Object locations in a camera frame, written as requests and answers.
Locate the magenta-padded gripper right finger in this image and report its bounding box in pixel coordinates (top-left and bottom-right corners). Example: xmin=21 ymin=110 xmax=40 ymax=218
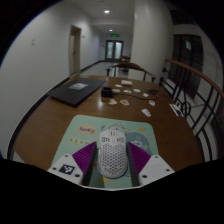
xmin=125 ymin=142 xmax=176 ymax=188

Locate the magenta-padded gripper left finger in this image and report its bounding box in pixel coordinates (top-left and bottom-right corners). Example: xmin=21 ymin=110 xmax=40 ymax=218
xmin=47 ymin=141 xmax=99 ymax=187

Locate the white perforated computer mouse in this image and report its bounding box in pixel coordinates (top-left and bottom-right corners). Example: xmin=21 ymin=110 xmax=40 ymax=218
xmin=96 ymin=128 xmax=129 ymax=179

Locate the mint green printed mouse pad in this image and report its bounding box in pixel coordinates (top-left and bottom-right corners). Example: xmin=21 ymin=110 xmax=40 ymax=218
xmin=50 ymin=114 xmax=156 ymax=191

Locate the white paper sheet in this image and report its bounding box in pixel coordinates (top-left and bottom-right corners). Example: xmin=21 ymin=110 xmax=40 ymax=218
xmin=168 ymin=102 xmax=185 ymax=118

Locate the black closed laptop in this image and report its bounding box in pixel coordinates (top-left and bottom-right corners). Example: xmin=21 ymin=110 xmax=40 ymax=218
xmin=46 ymin=77 xmax=108 ymax=108

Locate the small black box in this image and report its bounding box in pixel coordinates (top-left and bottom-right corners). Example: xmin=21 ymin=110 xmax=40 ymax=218
xmin=100 ymin=86 xmax=113 ymax=99

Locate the black railing with wooden handrail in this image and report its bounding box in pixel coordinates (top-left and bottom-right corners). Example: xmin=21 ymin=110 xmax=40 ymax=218
xmin=159 ymin=58 xmax=224 ymax=162

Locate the wooden armchair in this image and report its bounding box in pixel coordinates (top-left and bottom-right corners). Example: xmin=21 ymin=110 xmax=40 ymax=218
xmin=105 ymin=61 xmax=158 ymax=84

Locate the dark window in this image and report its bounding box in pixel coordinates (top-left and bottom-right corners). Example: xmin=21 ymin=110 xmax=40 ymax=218
xmin=173 ymin=33 xmax=205 ymax=98

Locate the white side door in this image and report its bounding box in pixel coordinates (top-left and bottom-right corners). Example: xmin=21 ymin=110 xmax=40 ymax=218
xmin=68 ymin=24 xmax=82 ymax=78

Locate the glazed double door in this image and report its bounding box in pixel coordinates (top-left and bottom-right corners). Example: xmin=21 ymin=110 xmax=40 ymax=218
xmin=104 ymin=39 xmax=125 ymax=62

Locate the black cable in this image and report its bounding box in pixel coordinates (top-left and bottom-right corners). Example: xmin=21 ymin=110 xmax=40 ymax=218
xmin=111 ymin=87 xmax=160 ymax=101

